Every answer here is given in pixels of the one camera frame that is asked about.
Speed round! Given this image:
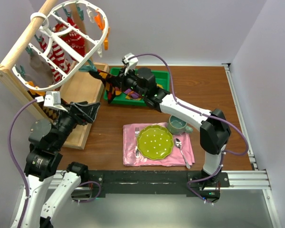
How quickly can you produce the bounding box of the purple yellow striped sock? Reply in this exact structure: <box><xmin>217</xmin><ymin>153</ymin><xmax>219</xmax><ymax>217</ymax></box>
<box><xmin>123</xmin><ymin>89</ymin><xmax>142</xmax><ymax>101</ymax></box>

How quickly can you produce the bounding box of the brown white striped sock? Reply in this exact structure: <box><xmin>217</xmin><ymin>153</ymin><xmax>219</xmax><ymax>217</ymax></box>
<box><xmin>29</xmin><ymin>52</ymin><xmax>54</xmax><ymax>87</ymax></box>

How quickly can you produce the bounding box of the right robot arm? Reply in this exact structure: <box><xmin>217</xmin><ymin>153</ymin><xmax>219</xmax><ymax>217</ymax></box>
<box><xmin>116</xmin><ymin>67</ymin><xmax>231</xmax><ymax>187</ymax></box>

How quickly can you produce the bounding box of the silver fork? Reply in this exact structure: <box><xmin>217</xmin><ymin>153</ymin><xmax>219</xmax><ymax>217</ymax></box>
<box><xmin>134</xmin><ymin>127</ymin><xmax>140</xmax><ymax>158</ymax></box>

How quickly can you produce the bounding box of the green scalloped plate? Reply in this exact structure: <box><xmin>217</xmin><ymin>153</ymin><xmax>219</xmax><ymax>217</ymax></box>
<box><xmin>137</xmin><ymin>125</ymin><xmax>174</xmax><ymax>160</ymax></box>

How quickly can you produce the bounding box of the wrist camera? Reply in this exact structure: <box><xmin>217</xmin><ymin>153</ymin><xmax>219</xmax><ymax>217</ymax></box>
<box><xmin>122</xmin><ymin>53</ymin><xmax>138</xmax><ymax>75</ymax></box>
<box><xmin>36</xmin><ymin>91</ymin><xmax>68</xmax><ymax>112</ymax></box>

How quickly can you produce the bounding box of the black argyle sock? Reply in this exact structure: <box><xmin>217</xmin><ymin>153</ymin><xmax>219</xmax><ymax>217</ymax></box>
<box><xmin>89</xmin><ymin>69</ymin><xmax>123</xmax><ymax>104</ymax></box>
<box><xmin>28</xmin><ymin>91</ymin><xmax>59</xmax><ymax>121</ymax></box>

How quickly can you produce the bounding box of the white round sock hanger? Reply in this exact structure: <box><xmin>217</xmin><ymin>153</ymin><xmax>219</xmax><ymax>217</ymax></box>
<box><xmin>12</xmin><ymin>0</ymin><xmax>109</xmax><ymax>92</ymax></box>

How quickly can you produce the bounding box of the silver spoon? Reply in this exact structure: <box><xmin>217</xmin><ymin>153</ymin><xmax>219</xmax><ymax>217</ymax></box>
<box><xmin>174</xmin><ymin>138</ymin><xmax>191</xmax><ymax>169</ymax></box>

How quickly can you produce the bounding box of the teal ceramic mug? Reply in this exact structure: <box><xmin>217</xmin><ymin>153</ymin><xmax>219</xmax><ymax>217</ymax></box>
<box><xmin>167</xmin><ymin>115</ymin><xmax>193</xmax><ymax>135</ymax></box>

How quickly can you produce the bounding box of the red patterned sock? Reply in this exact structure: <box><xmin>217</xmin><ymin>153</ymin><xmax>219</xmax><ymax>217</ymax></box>
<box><xmin>53</xmin><ymin>17</ymin><xmax>86</xmax><ymax>57</ymax></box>

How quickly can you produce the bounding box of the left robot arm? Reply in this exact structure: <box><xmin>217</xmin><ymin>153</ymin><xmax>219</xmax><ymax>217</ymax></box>
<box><xmin>8</xmin><ymin>102</ymin><xmax>100</xmax><ymax>228</ymax></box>

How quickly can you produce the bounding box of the wooden hanger stand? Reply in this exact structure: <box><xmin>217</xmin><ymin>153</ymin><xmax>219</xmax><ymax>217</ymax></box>
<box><xmin>0</xmin><ymin>0</ymin><xmax>110</xmax><ymax>150</ymax></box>

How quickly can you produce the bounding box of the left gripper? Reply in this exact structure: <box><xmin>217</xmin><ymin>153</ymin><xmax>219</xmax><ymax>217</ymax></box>
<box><xmin>53</xmin><ymin>100</ymin><xmax>100</xmax><ymax>149</ymax></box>

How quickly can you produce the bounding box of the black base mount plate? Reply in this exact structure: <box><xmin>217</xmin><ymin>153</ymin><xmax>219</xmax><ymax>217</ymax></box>
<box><xmin>76</xmin><ymin>168</ymin><xmax>222</xmax><ymax>200</ymax></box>

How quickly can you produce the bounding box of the red white striped sock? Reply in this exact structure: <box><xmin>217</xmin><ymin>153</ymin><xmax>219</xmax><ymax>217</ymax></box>
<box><xmin>47</xmin><ymin>41</ymin><xmax>70</xmax><ymax>83</ymax></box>

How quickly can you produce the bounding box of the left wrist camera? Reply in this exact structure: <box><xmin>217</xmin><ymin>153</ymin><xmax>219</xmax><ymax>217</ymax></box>
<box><xmin>36</xmin><ymin>91</ymin><xmax>68</xmax><ymax>112</ymax></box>

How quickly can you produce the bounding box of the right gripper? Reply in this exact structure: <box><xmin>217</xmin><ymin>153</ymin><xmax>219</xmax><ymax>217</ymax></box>
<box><xmin>112</xmin><ymin>66</ymin><xmax>147</xmax><ymax>97</ymax></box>

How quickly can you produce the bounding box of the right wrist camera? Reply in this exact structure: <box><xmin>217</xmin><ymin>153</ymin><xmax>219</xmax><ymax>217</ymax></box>
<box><xmin>122</xmin><ymin>53</ymin><xmax>138</xmax><ymax>75</ymax></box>

